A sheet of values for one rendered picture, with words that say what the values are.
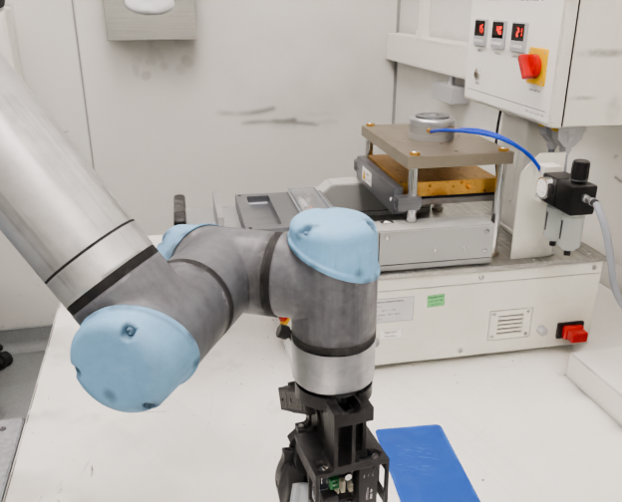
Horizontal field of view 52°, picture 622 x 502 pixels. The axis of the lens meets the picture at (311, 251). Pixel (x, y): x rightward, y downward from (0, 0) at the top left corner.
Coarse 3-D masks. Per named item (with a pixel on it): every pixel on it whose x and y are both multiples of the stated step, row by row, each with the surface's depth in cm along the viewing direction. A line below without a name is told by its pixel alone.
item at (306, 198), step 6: (294, 192) 119; (300, 192) 119; (306, 192) 119; (312, 192) 119; (318, 192) 119; (294, 198) 115; (300, 198) 115; (306, 198) 115; (312, 198) 115; (318, 198) 115; (300, 204) 112; (306, 204) 112; (312, 204) 112; (318, 204) 112; (324, 204) 112; (300, 210) 109
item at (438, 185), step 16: (384, 160) 119; (400, 176) 108; (432, 176) 108; (448, 176) 108; (464, 176) 108; (480, 176) 108; (432, 192) 106; (448, 192) 107; (464, 192) 108; (480, 192) 108
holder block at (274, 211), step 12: (276, 192) 122; (240, 204) 115; (252, 204) 120; (264, 204) 120; (276, 204) 115; (288, 204) 115; (240, 216) 111; (252, 216) 109; (264, 216) 114; (276, 216) 111; (288, 216) 109; (252, 228) 103; (264, 228) 103; (276, 228) 104; (288, 228) 104
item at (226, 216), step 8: (216, 192) 117; (216, 200) 112; (192, 208) 121; (200, 208) 121; (208, 208) 121; (216, 208) 108; (224, 208) 121; (232, 208) 121; (192, 216) 117; (200, 216) 117; (208, 216) 117; (216, 216) 107; (224, 216) 117; (232, 216) 117; (192, 224) 113; (216, 224) 109; (224, 224) 113; (232, 224) 113; (240, 224) 113
